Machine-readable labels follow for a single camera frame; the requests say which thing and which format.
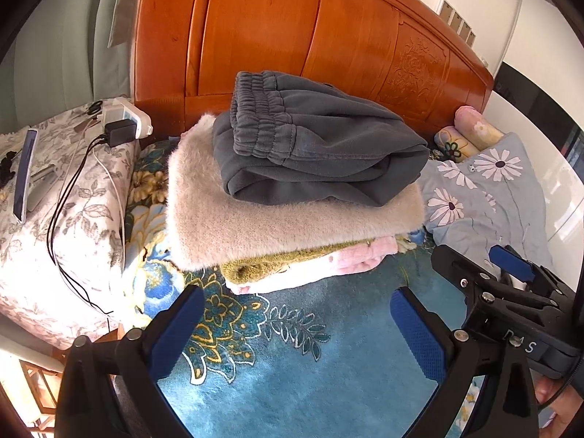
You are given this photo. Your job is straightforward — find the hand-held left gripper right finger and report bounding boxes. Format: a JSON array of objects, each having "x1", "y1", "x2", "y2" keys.
[{"x1": 391, "y1": 286, "x2": 540, "y2": 438}]

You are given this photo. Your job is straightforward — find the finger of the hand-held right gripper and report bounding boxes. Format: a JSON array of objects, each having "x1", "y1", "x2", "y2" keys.
[
  {"x1": 431, "y1": 245, "x2": 503, "y2": 304},
  {"x1": 488, "y1": 244, "x2": 576, "y2": 313}
]

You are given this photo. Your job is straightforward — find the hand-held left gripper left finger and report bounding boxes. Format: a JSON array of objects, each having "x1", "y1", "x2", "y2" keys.
[{"x1": 55, "y1": 285, "x2": 206, "y2": 438}]

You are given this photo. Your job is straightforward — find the dark grey pants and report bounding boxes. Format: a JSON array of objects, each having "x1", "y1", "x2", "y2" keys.
[{"x1": 212, "y1": 70, "x2": 431, "y2": 207}]

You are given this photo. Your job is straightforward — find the person's right hand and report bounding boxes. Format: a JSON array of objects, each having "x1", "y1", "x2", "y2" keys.
[{"x1": 534, "y1": 374, "x2": 576, "y2": 430}]

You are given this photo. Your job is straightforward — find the blue daisy-print quilt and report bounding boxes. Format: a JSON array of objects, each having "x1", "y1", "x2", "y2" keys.
[{"x1": 419, "y1": 132, "x2": 556, "y2": 280}]

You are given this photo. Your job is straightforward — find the green knitted garment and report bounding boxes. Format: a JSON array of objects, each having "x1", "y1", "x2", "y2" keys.
[{"x1": 221, "y1": 233, "x2": 412, "y2": 284}]

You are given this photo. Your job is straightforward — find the pink fleece garment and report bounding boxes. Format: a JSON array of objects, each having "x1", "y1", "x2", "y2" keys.
[{"x1": 225, "y1": 233, "x2": 403, "y2": 295}]

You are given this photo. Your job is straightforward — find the cream floral pillow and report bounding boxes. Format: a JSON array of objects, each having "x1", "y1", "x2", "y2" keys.
[{"x1": 433, "y1": 127, "x2": 472, "y2": 164}]

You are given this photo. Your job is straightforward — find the teal floral bedsheet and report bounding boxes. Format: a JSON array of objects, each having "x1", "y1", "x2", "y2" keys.
[{"x1": 122, "y1": 139, "x2": 503, "y2": 438}]

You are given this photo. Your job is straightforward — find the floral nightstand cloth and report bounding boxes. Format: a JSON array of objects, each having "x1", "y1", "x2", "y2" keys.
[{"x1": 0, "y1": 99, "x2": 143, "y2": 350}]

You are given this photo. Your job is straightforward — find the cream fluffy sweater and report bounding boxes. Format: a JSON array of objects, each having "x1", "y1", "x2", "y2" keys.
[{"x1": 165, "y1": 113, "x2": 426, "y2": 271}]

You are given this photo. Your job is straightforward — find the pink floral pillow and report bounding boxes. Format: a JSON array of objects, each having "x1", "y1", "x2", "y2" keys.
[{"x1": 454, "y1": 106, "x2": 505, "y2": 152}]

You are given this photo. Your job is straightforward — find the wooden nightstand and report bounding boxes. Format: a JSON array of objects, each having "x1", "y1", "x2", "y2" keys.
[{"x1": 0, "y1": 323, "x2": 127, "y2": 438}]

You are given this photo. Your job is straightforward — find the white and black wardrobe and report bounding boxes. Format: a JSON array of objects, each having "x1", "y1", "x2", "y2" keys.
[{"x1": 483, "y1": 0, "x2": 584, "y2": 257}]

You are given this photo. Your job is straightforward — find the grey flat device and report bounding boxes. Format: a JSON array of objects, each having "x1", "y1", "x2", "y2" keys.
[{"x1": 27, "y1": 164, "x2": 58, "y2": 213}]

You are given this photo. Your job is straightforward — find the black charger plug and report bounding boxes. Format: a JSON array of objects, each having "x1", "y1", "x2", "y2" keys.
[{"x1": 103, "y1": 119, "x2": 138, "y2": 147}]

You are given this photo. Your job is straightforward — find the blue-edged smartphone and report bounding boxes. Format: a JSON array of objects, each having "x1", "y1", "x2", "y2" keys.
[{"x1": 12, "y1": 129, "x2": 40, "y2": 226}]

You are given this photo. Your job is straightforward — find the white power strip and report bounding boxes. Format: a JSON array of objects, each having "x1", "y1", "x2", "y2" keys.
[{"x1": 97, "y1": 96, "x2": 155, "y2": 140}]

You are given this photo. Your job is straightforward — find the wooden bed headboard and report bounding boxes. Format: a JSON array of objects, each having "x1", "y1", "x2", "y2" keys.
[{"x1": 130, "y1": 0, "x2": 496, "y2": 147}]

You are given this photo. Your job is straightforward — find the grey-green curtain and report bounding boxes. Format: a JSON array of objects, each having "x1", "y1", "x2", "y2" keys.
[{"x1": 0, "y1": 0, "x2": 147, "y2": 137}]

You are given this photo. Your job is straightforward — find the white cable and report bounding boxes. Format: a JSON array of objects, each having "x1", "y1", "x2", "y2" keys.
[{"x1": 93, "y1": 145, "x2": 129, "y2": 275}]

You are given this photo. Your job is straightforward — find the black charger cable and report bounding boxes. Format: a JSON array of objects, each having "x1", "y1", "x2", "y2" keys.
[{"x1": 46, "y1": 134, "x2": 116, "y2": 316}]

